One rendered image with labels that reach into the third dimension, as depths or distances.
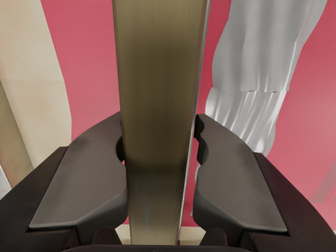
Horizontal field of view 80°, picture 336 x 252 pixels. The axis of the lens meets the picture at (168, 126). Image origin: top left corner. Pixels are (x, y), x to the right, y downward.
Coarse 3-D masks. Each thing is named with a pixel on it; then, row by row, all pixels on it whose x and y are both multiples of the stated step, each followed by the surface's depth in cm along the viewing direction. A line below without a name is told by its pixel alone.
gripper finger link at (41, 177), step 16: (48, 160) 8; (32, 176) 7; (48, 176) 7; (16, 192) 7; (32, 192) 7; (0, 208) 6; (16, 208) 6; (32, 208) 6; (0, 224) 6; (16, 224) 6; (0, 240) 5; (16, 240) 5; (32, 240) 5; (48, 240) 5; (64, 240) 5
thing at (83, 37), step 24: (48, 0) 15; (72, 0) 15; (96, 0) 15; (216, 0) 15; (48, 24) 15; (72, 24) 15; (96, 24) 16; (216, 24) 16; (72, 48) 16; (96, 48) 16; (312, 48) 17; (72, 72) 17; (96, 72) 17; (312, 72) 18
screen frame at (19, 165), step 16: (0, 96) 18; (0, 112) 18; (0, 128) 18; (16, 128) 20; (0, 144) 18; (16, 144) 20; (0, 160) 18; (16, 160) 20; (0, 176) 19; (16, 176) 20; (0, 192) 20
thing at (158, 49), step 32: (128, 0) 6; (160, 0) 6; (192, 0) 6; (128, 32) 6; (160, 32) 6; (192, 32) 6; (128, 64) 7; (160, 64) 7; (192, 64) 7; (128, 96) 7; (160, 96) 7; (192, 96) 8; (128, 128) 8; (160, 128) 8; (128, 160) 9; (160, 160) 9; (128, 192) 10; (160, 192) 10; (160, 224) 11
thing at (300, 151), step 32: (96, 96) 18; (288, 96) 19; (320, 96) 19; (288, 128) 20; (320, 128) 21; (192, 160) 22; (288, 160) 23; (320, 160) 23; (192, 192) 25; (192, 224) 28
